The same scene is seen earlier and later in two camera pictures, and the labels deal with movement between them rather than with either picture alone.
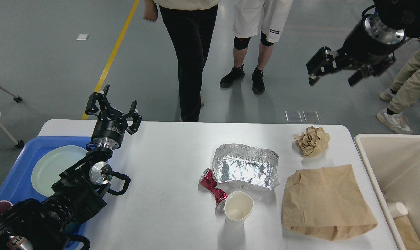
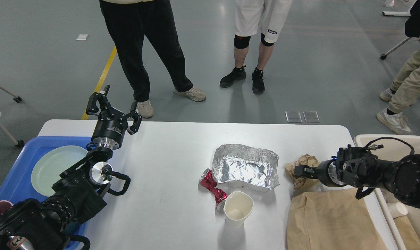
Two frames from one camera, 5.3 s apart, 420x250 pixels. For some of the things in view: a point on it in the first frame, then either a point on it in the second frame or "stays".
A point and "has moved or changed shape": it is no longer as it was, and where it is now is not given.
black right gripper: x=369 y=42 -> x=327 y=172
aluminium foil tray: x=246 y=166 stays
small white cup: x=397 y=209 stays
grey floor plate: x=293 y=116 stays
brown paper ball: x=312 y=142 -> x=302 y=183
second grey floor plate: x=311 y=116 stays
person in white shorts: x=252 y=18 stays
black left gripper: x=111 y=124 stays
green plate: x=47 y=166 stays
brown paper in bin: x=410 y=241 stays
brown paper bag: x=326 y=202 has moved or changed shape
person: x=190 y=32 -> x=128 y=22
